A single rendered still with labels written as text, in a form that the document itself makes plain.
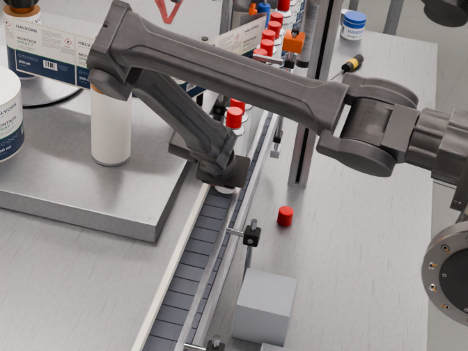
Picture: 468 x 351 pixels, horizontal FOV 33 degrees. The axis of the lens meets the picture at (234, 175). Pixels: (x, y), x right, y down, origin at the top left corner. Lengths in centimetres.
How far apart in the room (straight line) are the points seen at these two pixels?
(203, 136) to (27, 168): 57
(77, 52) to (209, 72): 97
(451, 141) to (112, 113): 94
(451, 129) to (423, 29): 381
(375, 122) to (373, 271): 77
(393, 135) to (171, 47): 30
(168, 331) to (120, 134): 50
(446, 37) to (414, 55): 215
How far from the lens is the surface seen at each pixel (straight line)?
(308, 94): 97
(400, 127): 94
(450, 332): 281
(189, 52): 100
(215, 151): 138
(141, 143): 186
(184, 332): 132
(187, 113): 127
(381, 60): 247
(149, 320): 140
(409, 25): 473
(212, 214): 167
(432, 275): 129
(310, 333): 153
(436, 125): 94
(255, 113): 178
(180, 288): 150
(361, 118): 96
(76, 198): 170
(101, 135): 174
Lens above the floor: 196
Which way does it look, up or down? 37 degrees down
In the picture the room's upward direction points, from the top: 7 degrees clockwise
